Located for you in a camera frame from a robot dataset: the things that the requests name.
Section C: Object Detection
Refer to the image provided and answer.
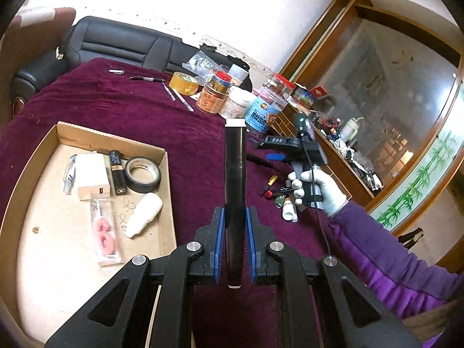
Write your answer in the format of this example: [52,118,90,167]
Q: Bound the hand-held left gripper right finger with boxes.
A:
[246,206,423,348]

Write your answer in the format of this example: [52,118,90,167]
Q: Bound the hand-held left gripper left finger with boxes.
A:
[43,206,227,348]

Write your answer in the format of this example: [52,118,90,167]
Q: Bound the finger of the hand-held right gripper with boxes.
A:
[265,152,295,163]
[255,136,300,152]

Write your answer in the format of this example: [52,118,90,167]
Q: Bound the black marker with grey cap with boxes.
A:
[224,119,248,290]

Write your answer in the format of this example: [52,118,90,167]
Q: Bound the white plastic bottle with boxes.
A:
[125,192,164,239]

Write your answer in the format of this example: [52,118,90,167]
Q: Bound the black electrical tape roll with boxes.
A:
[124,157,161,194]

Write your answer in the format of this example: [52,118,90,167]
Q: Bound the clear package with red pieces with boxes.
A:
[89,197,122,267]

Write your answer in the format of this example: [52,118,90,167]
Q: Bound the black and gold lipstick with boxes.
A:
[108,150,127,195]

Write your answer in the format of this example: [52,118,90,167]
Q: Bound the white charger with red port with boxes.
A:
[76,153,111,201]

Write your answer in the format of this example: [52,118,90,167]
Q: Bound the small clear plastic case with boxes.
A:
[63,154,78,195]

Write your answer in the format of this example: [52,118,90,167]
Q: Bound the person's right forearm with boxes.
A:
[328,200,464,323]

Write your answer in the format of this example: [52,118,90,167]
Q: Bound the person's right hand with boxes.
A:
[287,165,350,218]

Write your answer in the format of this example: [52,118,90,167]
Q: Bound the plain black marker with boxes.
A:
[246,153,275,169]

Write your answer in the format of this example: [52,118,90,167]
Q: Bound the yellow and black pen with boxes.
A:
[259,175,279,196]

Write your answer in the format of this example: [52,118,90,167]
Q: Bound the clear jar with blue label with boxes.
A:
[244,80,289,138]

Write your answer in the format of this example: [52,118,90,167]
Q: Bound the black marker with red ends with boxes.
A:
[264,186,295,198]

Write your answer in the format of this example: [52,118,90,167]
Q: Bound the white glue bottle orange cap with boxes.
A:
[282,196,296,222]

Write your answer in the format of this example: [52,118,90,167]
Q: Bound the pile of assorted tools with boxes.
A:
[308,112,385,189]

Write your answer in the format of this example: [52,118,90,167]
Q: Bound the white and green cup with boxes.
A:
[342,118,363,142]

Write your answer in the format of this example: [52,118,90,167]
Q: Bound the colourful cardboard box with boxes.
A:
[290,86,316,107]

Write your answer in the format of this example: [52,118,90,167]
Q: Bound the white jar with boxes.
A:
[218,86,256,119]

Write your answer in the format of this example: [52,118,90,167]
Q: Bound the pink jar with red lid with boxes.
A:
[270,73,295,102]

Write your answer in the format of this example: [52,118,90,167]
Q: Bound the maroon tablecloth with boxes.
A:
[0,57,363,348]

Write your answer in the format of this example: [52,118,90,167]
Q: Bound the orange jar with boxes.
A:
[196,81,230,115]

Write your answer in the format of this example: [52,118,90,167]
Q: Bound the jar with grey lid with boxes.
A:
[228,63,249,88]

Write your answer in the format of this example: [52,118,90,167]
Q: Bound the gold jar with red lid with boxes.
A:
[211,70,233,89]

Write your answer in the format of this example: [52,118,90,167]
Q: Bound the silver pen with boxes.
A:
[174,89,194,112]

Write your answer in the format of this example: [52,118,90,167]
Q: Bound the wooden cabinet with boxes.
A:
[272,0,464,262]

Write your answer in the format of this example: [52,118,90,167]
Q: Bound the clear plastic bag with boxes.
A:
[182,51,218,78]

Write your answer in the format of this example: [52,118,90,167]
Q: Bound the yellow tape roll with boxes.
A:
[170,72,200,97]

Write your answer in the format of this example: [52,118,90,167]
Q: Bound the bamboo print panel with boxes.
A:
[377,127,461,229]

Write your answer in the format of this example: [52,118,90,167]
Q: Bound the black leather sofa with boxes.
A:
[14,16,204,95]

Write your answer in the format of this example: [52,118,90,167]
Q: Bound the person's torso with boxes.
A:
[400,290,464,348]

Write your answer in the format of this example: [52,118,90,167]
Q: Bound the brown chair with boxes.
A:
[0,7,77,91]

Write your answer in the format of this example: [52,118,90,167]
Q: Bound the thin black cable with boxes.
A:
[302,141,332,260]

